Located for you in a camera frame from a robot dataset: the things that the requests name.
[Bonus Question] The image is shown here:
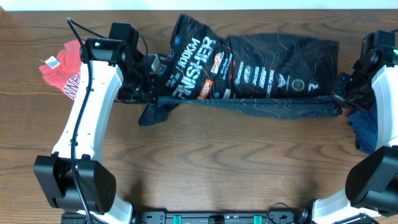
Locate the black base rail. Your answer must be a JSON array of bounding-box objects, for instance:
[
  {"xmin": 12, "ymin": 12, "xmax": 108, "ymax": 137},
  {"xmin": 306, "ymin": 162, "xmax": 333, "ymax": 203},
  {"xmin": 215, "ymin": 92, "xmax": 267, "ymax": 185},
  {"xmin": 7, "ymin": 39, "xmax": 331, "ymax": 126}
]
[{"xmin": 131, "ymin": 210, "xmax": 304, "ymax": 224}]

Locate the navy blue t-shirt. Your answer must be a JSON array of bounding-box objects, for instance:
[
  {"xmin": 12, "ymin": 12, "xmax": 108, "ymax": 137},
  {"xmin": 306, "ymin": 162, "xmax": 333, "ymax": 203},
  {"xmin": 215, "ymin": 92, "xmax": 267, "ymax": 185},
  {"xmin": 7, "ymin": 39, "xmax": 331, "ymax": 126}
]
[{"xmin": 348, "ymin": 102, "xmax": 378, "ymax": 154}]

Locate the black orange patterned jersey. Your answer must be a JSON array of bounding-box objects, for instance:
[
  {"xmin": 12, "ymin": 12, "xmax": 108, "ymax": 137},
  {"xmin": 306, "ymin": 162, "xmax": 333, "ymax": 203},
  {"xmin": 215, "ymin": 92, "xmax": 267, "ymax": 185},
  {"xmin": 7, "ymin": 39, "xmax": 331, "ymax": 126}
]
[{"xmin": 139, "ymin": 15, "xmax": 342, "ymax": 126}]

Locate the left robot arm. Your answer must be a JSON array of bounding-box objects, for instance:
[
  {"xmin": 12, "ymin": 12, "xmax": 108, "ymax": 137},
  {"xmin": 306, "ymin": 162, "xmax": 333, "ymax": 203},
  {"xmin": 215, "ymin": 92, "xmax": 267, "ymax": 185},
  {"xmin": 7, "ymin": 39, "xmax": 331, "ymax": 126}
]
[{"xmin": 34, "ymin": 22, "xmax": 159, "ymax": 223}]

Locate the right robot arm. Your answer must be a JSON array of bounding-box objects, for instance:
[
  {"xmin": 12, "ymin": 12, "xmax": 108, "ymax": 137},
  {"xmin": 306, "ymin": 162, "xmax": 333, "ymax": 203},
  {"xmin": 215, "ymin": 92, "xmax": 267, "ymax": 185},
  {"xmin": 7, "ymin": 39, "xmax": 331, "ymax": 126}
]
[{"xmin": 295, "ymin": 30, "xmax": 397, "ymax": 223}]

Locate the red folded t-shirt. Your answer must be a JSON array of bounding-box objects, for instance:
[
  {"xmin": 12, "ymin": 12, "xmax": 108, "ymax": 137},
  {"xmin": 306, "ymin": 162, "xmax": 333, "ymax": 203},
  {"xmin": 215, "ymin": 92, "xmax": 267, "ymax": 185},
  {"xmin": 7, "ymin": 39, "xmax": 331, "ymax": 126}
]
[{"xmin": 39, "ymin": 40, "xmax": 82, "ymax": 100}]

